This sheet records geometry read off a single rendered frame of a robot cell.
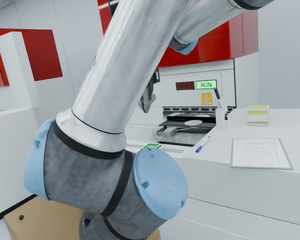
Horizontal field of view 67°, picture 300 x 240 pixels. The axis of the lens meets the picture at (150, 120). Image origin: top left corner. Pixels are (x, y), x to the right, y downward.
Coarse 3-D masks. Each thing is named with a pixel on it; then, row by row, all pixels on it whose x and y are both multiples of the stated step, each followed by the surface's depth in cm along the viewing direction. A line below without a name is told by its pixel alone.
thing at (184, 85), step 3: (177, 84) 136; (180, 84) 134; (183, 84) 133; (186, 84) 132; (189, 84) 131; (192, 84) 130; (177, 87) 136; (180, 87) 135; (183, 87) 134; (186, 87) 133; (189, 87) 132; (192, 87) 131
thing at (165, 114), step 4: (164, 112) 145; (168, 112) 144; (172, 112) 142; (176, 112) 140; (180, 112) 139; (184, 112) 137; (188, 112) 136; (192, 112) 134; (196, 112) 133; (200, 112) 132; (204, 112) 130; (208, 112) 129; (212, 112) 128; (228, 112) 123; (164, 116) 146; (184, 116) 138; (188, 116) 137; (192, 116) 135; (196, 116) 134; (200, 116) 132; (204, 116) 131; (208, 116) 129; (212, 116) 128; (164, 120) 147
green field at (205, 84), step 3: (198, 81) 128; (201, 81) 127; (204, 81) 126; (207, 81) 125; (210, 81) 124; (213, 81) 123; (198, 84) 128; (201, 84) 127; (204, 84) 126; (207, 84) 125; (210, 84) 124; (213, 84) 123; (198, 87) 129; (201, 87) 128; (204, 87) 127; (207, 87) 126; (210, 87) 125; (213, 87) 124
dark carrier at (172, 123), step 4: (176, 116) 148; (180, 116) 146; (172, 120) 139; (176, 120) 138; (180, 120) 137; (184, 120) 136; (188, 120) 134; (204, 120) 130; (208, 120) 129; (212, 120) 128; (164, 124) 133; (168, 124) 132; (172, 124) 131; (176, 124) 130; (180, 124) 129; (184, 124) 128; (200, 124) 124; (204, 124) 123; (208, 124) 122; (212, 124) 121
